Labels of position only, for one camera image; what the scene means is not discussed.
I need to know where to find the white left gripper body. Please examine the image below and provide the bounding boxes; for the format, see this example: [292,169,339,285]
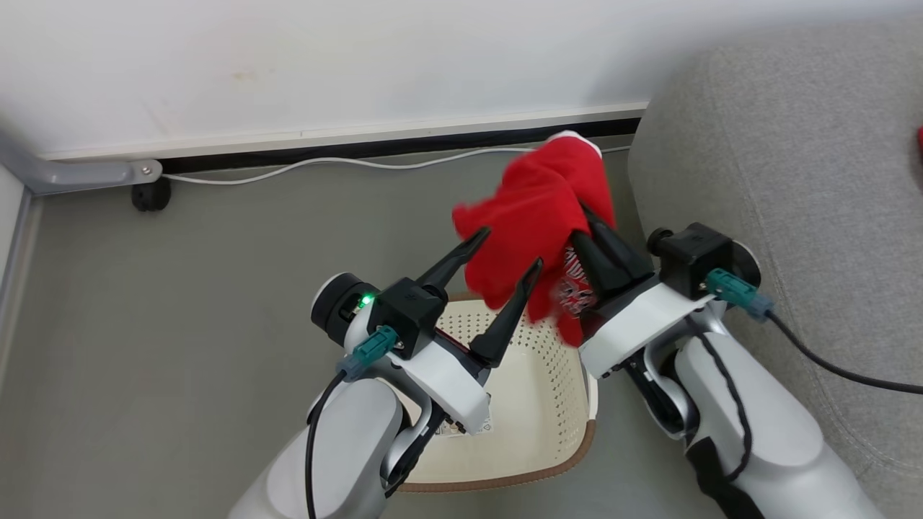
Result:
[395,339,493,435]

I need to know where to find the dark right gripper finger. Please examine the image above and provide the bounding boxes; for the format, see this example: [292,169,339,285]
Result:
[580,205,653,285]
[570,231,632,307]

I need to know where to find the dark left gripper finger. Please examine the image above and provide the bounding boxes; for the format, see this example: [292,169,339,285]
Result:
[417,228,491,296]
[470,258,543,367]

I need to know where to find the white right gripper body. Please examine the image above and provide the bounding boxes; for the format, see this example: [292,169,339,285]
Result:
[579,278,711,379]

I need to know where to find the red shorts with printed logo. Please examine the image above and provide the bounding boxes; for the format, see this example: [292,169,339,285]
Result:
[452,131,617,347]

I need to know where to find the cream perforated laundry basket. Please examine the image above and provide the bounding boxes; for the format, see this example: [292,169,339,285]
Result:
[393,292,598,493]

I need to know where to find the black baseboard strip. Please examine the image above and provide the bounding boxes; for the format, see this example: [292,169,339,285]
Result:
[160,117,642,174]

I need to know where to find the grey fabric sofa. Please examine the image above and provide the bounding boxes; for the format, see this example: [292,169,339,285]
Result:
[627,22,923,519]

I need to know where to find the white floor cable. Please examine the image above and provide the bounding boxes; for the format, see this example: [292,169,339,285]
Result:
[162,146,632,186]

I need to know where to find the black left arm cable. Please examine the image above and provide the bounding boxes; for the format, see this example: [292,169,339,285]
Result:
[304,326,399,519]

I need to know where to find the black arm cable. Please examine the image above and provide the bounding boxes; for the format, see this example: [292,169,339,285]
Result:
[304,326,399,519]
[707,269,923,396]

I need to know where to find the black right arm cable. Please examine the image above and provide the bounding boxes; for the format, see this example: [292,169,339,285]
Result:
[707,269,923,396]

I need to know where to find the black round frame foot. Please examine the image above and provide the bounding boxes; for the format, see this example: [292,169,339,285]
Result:
[131,177,172,213]

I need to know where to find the grey metal frame bar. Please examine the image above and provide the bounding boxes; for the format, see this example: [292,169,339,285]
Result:
[0,128,163,197]

